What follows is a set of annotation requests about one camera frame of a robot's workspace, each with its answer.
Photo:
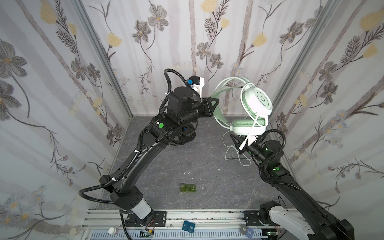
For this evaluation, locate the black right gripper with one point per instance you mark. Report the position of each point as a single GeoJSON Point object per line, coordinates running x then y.
{"type": "Point", "coordinates": [243, 144]}

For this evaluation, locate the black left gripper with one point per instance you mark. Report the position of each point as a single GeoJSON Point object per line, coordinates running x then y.
{"type": "Point", "coordinates": [206, 106]}

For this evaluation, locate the black blue headphones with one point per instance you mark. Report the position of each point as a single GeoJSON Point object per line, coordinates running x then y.
{"type": "Point", "coordinates": [188, 134]}

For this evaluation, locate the mint green headphones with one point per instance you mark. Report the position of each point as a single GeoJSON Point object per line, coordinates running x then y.
{"type": "Point", "coordinates": [254, 101]}

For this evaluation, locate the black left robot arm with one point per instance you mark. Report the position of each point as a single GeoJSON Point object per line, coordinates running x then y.
{"type": "Point", "coordinates": [174, 125]}

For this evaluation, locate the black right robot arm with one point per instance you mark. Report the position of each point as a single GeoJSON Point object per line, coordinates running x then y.
{"type": "Point", "coordinates": [316, 222]}

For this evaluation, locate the green plastic block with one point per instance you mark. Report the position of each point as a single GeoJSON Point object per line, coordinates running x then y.
{"type": "Point", "coordinates": [188, 188]}

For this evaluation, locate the grey blue tag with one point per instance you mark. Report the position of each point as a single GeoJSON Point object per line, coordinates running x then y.
{"type": "Point", "coordinates": [246, 231]}

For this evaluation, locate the blue square tag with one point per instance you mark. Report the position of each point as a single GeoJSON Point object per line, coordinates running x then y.
{"type": "Point", "coordinates": [188, 227]}

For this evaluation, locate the small circuit board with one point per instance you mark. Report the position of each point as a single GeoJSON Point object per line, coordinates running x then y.
{"type": "Point", "coordinates": [146, 233]}

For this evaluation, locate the white round cap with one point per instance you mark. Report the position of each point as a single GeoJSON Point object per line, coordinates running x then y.
{"type": "Point", "coordinates": [113, 231]}

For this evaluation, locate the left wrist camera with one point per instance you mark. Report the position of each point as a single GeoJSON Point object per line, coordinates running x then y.
{"type": "Point", "coordinates": [196, 83]}

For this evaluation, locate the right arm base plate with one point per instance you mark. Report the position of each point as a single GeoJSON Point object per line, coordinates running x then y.
{"type": "Point", "coordinates": [255, 219]}

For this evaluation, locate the white cable duct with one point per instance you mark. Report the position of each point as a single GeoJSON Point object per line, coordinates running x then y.
{"type": "Point", "coordinates": [199, 234]}

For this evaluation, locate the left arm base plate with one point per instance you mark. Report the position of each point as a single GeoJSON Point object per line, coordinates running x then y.
{"type": "Point", "coordinates": [156, 219]}

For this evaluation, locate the aluminium frame rail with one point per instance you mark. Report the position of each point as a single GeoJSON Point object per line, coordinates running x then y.
{"type": "Point", "coordinates": [97, 223]}

